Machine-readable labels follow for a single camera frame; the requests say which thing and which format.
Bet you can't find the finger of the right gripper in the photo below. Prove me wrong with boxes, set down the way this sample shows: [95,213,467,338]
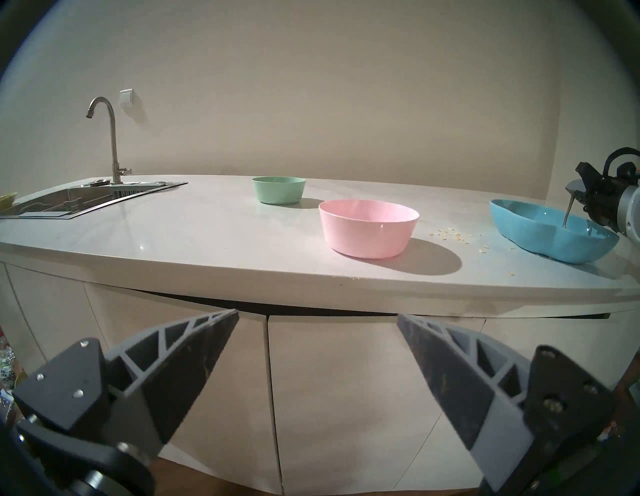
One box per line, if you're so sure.
[566,161,601,197]
[570,190,601,215]

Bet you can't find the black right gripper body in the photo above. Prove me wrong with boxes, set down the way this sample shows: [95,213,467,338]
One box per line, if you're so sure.
[590,167,627,235]

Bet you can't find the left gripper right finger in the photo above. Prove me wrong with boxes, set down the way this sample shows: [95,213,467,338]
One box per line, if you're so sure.
[396,314,616,493]

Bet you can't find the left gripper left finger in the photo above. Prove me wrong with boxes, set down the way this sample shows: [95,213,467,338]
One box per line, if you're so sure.
[12,309,240,457]

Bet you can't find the blue flower-shaped bowl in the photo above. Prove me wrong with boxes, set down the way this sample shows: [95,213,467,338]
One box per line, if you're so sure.
[489,198,621,265]

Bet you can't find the pink plastic bowl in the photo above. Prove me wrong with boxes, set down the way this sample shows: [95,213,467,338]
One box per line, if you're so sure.
[318,199,420,260]

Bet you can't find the green plastic bowl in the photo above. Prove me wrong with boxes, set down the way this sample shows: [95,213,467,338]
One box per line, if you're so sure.
[251,176,307,206]

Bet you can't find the white counter cabinet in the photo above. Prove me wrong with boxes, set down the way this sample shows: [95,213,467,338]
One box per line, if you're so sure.
[0,250,640,496]

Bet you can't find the scattered oat flakes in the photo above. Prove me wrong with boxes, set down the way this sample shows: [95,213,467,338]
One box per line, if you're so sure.
[430,227,517,277]

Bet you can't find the stainless steel sink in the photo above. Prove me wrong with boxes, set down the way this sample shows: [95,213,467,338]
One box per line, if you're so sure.
[0,179,189,221]

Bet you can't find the curved metal faucet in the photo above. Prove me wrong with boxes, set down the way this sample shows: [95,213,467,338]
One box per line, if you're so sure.
[85,96,132,185]

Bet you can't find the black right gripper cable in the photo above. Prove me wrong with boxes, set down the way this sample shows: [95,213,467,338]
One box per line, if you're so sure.
[602,147,640,177]

